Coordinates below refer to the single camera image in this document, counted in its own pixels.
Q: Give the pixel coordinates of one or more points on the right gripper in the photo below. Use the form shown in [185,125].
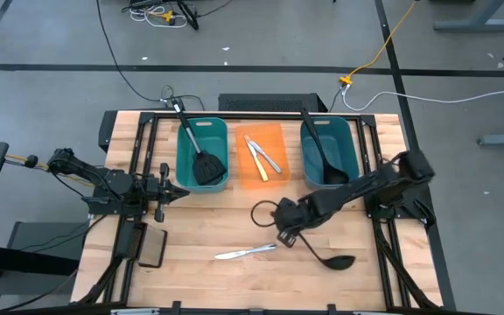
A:
[293,214]

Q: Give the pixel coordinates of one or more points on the black power box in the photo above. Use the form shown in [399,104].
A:
[125,240]

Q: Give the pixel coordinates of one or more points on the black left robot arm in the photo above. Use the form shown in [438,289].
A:
[116,184]

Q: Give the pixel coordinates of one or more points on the black aluminium rig frame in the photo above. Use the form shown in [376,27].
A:
[278,115]

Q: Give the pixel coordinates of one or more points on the black ladle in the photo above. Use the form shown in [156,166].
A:
[339,262]
[335,176]

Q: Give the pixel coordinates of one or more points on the black flat beam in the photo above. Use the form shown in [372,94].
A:
[16,260]

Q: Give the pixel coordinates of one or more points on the orange plastic tray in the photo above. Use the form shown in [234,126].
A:
[274,135]

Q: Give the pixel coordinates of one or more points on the steel table knife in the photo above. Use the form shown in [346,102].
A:
[243,252]
[269,159]

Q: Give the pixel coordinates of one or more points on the black perforated metal box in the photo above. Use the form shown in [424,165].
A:
[269,102]

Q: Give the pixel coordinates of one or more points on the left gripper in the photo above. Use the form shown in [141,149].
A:
[151,191]

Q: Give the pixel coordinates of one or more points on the black stand legs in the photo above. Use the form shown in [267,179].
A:
[189,15]

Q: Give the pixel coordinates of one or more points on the blue-grey plastic bin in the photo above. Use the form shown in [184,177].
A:
[344,140]

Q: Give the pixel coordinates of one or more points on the green plastic bin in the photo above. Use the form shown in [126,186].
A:
[217,140]

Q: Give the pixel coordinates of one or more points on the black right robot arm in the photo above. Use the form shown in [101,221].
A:
[366,188]

